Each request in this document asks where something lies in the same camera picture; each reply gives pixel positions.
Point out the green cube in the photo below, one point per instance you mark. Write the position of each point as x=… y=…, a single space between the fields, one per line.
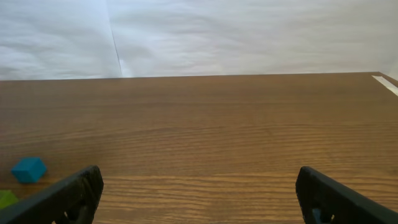
x=6 y=199

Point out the blue cube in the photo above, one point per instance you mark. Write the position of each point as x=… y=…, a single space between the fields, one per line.
x=28 y=170

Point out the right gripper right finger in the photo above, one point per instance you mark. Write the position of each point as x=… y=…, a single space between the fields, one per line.
x=329 y=196

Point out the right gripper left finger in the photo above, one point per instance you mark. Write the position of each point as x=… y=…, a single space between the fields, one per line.
x=68 y=193

